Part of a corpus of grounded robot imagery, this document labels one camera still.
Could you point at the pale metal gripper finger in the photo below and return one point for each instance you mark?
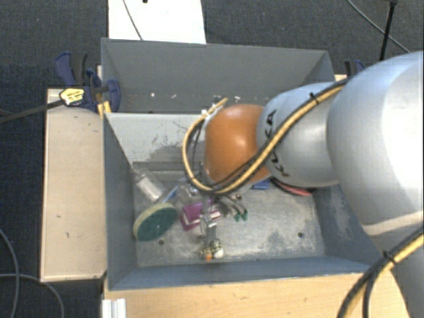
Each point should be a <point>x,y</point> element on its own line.
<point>212,232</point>
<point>203,225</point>

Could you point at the purple box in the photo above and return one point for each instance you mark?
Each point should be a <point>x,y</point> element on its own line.
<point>192,215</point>

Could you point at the spotted toy animal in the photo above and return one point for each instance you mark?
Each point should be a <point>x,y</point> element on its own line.
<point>212,252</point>

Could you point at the clear glass thing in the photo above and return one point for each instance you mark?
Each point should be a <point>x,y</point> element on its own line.
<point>187,190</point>

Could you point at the green and yellow round sponge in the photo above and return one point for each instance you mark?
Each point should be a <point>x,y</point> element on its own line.
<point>157,223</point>

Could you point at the blue flat thing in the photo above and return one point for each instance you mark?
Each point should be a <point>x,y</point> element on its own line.
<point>261,185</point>

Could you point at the grey metal bin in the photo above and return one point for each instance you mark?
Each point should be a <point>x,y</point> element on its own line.
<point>281,230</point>

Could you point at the clear plastic bottle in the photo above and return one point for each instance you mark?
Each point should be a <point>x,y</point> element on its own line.
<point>147,185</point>

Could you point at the red flat thing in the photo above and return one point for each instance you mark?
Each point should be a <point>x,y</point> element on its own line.
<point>295,189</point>

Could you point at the pale wood board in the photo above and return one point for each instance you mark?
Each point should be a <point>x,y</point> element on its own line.
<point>73,190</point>

